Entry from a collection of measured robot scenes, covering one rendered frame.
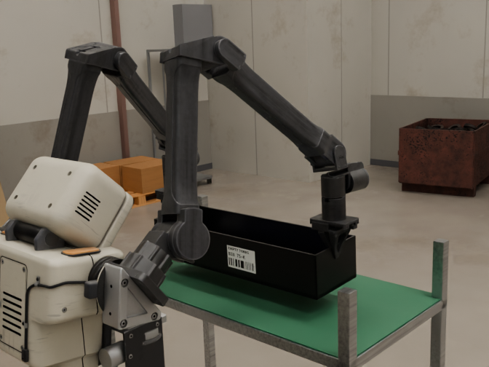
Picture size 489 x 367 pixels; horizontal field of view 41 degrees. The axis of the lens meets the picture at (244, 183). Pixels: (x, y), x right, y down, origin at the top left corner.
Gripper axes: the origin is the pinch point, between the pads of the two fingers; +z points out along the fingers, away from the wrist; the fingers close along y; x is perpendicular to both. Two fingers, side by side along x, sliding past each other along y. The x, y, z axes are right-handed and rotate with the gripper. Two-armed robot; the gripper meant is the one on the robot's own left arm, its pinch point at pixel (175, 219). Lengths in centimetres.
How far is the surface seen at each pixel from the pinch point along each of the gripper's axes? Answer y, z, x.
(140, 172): 373, 83, -284
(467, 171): 115, 91, -487
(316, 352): -65, 14, 20
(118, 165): 409, 79, -285
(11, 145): 456, 48, -193
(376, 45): 283, -29, -599
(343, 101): 291, 34, -537
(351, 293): -73, -1, 19
